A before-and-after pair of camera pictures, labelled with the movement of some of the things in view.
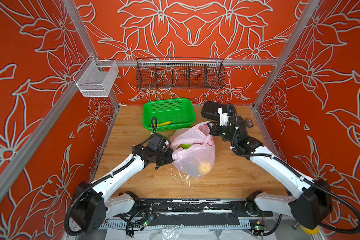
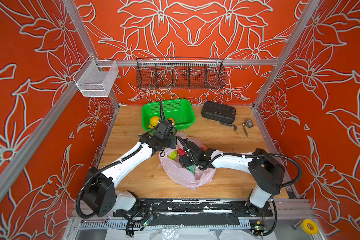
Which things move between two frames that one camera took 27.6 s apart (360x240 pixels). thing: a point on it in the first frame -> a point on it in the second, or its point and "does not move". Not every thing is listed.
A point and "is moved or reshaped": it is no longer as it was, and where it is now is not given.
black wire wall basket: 178,73 does not move
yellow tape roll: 314,231 does not move
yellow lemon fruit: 205,167 is moved or reshaped
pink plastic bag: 193,149 is moved or reshaped
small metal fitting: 249,123 does not move
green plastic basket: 171,114 does not move
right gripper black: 214,129 -> 182,160
